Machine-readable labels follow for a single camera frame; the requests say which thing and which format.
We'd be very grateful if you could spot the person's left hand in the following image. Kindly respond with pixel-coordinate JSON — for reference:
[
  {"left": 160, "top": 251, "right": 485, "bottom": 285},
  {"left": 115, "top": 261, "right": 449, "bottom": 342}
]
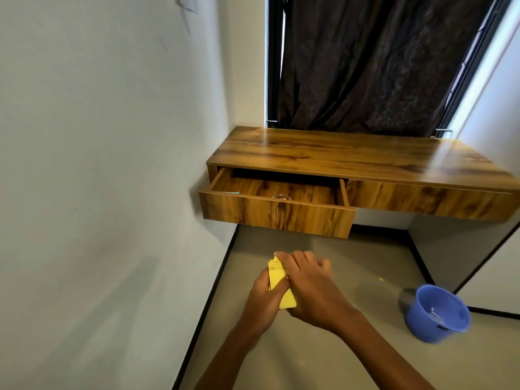
[{"left": 237, "top": 268, "right": 291, "bottom": 337}]

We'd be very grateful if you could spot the white cabinet panel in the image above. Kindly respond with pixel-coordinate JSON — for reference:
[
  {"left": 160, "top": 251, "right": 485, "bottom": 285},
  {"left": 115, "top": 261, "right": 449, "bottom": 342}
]
[{"left": 454, "top": 229, "right": 520, "bottom": 314}]

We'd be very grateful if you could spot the dark brown leaf-patterned curtain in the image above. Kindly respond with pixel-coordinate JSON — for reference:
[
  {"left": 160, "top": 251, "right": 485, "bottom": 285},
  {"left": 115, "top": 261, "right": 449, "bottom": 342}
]
[{"left": 277, "top": 0, "right": 498, "bottom": 138}]

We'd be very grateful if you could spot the person's right hand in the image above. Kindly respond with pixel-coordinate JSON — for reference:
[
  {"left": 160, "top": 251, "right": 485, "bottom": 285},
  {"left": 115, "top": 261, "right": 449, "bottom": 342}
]
[{"left": 274, "top": 250, "right": 363, "bottom": 336}]

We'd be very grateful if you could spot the blue plastic bin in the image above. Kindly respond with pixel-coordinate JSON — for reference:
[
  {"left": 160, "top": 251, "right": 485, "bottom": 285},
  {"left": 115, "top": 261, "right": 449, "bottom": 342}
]
[{"left": 404, "top": 284, "right": 472, "bottom": 345}]

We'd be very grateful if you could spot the black baseboard strip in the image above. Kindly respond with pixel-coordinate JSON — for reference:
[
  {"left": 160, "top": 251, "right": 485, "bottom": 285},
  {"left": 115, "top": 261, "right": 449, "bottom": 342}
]
[{"left": 172, "top": 225, "right": 241, "bottom": 390}]

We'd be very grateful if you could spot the person's left forearm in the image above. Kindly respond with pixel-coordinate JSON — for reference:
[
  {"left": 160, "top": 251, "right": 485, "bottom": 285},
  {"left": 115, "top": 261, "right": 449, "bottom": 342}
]
[{"left": 194, "top": 320, "right": 267, "bottom": 390}]

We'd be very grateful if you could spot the black window frame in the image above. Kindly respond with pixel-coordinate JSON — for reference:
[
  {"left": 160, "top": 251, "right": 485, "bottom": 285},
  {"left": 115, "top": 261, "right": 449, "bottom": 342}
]
[{"left": 266, "top": 0, "right": 517, "bottom": 139}]

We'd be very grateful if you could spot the wooden drawer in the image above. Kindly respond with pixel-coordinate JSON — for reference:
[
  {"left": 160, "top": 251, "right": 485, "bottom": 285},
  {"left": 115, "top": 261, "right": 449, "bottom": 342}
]
[
  {"left": 198, "top": 167, "right": 357, "bottom": 239},
  {"left": 345, "top": 179, "right": 520, "bottom": 223}
]

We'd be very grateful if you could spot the person's right forearm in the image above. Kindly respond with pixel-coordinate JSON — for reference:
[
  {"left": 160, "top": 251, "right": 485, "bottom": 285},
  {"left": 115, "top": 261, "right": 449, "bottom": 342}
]
[{"left": 337, "top": 310, "right": 436, "bottom": 390}]

